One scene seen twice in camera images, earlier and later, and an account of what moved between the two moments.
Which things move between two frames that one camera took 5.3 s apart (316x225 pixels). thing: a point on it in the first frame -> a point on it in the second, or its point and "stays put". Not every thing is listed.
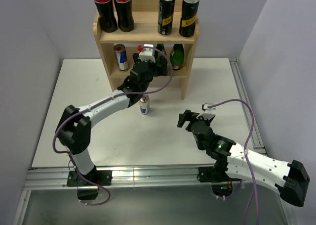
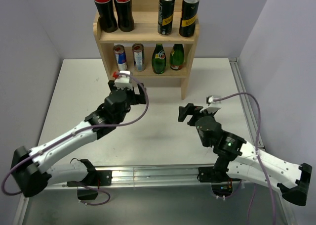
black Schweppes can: (166, 5) stays put
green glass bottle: (161, 61) stays put
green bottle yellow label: (177, 56) stays put
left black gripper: (157, 72) -> (137, 98)
